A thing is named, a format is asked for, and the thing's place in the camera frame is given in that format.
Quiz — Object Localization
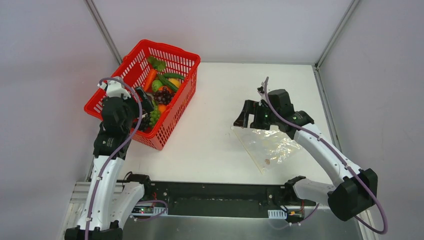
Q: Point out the black grape bunch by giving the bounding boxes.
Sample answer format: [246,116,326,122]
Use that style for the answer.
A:
[138,114,151,132]

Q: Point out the green grape bunch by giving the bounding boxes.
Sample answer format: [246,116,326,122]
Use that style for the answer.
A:
[149,107,162,129]

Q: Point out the clear zip top bag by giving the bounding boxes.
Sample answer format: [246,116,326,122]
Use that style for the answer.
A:
[231,126,303,174]

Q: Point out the red plastic basket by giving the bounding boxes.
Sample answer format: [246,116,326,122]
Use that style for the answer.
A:
[84,39,201,150]

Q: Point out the dark red grape bunch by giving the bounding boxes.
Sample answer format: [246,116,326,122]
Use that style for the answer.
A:
[153,86,175,105]

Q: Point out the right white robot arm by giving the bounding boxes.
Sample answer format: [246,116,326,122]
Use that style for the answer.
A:
[233,87,382,221]

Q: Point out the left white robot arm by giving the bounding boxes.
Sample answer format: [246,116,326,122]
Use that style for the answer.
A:
[64,76,153,240]

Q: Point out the orange tangerine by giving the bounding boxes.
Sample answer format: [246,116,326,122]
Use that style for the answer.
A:
[157,104,167,115]

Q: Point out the long green cucumber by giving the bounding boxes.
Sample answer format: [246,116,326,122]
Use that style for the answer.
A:
[156,74,179,93]

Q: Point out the orange carrot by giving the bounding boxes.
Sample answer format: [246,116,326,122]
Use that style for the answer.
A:
[143,68,157,92]

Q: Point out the green bean pod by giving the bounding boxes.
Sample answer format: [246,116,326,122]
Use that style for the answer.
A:
[162,72,185,80]

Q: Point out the yellow lemon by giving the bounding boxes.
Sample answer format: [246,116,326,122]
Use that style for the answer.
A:
[167,78,181,89]

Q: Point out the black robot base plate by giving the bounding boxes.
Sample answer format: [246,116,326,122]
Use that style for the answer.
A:
[131,181,316,219]

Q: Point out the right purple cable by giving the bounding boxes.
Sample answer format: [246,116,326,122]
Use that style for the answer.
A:
[263,76,389,235]

